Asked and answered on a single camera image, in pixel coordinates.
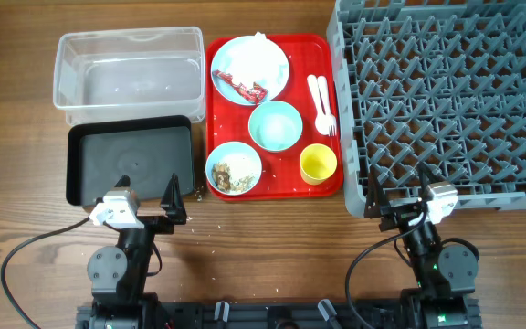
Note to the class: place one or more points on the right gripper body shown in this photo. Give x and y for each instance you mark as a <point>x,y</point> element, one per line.
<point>396,217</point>

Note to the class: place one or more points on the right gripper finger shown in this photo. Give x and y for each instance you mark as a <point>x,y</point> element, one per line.
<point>376,204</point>
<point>426,177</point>

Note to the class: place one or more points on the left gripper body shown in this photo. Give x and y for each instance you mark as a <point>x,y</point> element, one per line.
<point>159,225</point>

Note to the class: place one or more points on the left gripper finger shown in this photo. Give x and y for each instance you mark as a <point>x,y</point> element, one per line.
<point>124,181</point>
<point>172,199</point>

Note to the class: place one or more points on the food scraps and rice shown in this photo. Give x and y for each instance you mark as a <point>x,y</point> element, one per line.
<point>234,176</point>

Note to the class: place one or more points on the yellow plastic cup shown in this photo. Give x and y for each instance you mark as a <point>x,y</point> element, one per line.
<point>318,162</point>

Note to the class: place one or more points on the small light blue bowl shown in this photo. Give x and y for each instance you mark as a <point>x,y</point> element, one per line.
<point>232,149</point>

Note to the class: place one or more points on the white plastic spoon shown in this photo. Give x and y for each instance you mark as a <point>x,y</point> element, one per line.
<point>320,122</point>

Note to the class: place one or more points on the mint green bowl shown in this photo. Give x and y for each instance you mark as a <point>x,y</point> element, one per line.
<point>275,126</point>

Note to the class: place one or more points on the white plastic fork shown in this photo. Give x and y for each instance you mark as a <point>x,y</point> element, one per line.
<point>325,99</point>

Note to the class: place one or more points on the red snack wrapper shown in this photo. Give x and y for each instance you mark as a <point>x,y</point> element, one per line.
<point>238,92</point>

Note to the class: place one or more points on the large light blue plate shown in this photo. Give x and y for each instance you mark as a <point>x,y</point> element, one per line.
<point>277,75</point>

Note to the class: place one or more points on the white napkin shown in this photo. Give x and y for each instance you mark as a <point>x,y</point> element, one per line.
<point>248,61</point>

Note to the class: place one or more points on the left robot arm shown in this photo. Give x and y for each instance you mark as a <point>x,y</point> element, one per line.
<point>118,273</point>

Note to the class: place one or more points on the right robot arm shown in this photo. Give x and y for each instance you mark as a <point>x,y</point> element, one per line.
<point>445,269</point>

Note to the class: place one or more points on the black food waste tray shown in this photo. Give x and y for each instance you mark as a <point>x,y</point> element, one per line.
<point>149,151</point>

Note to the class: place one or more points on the grey dishwasher rack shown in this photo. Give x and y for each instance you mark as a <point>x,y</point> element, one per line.
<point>441,83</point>

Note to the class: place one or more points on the clear plastic waste bin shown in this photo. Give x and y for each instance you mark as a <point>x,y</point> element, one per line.
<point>125,74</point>

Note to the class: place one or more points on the red serving tray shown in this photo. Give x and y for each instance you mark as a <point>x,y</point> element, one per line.
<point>226,121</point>

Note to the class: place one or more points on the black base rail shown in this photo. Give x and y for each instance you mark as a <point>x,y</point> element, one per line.
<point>378,313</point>

